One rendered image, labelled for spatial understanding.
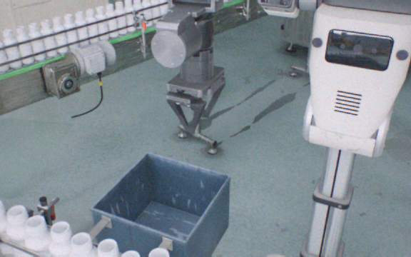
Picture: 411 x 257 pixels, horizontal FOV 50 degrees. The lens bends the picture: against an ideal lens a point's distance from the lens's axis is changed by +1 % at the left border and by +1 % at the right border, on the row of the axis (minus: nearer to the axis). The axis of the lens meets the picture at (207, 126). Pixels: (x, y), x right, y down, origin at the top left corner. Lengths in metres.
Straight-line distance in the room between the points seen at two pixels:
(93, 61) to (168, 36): 1.49
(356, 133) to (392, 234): 1.60
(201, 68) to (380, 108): 0.56
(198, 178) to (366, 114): 0.59
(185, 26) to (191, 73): 0.10
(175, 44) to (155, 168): 0.94
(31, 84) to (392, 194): 2.19
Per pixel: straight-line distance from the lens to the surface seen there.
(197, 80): 0.73
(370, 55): 1.10
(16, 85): 2.16
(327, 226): 1.45
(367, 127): 1.18
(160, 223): 1.56
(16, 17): 4.65
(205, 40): 0.71
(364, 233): 2.70
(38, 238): 1.01
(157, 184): 1.58
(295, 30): 4.76
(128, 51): 2.45
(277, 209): 2.72
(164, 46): 0.65
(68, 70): 2.13
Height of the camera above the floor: 1.81
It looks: 32 degrees down
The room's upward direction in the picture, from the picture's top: straight up
